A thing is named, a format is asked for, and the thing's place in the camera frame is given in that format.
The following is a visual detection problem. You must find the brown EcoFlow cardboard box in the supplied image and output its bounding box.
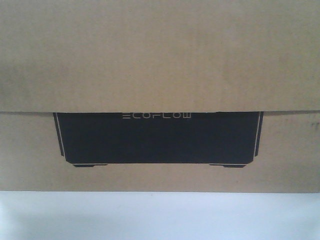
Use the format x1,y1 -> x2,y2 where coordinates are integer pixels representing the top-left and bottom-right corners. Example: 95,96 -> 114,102
0,0 -> 320,193

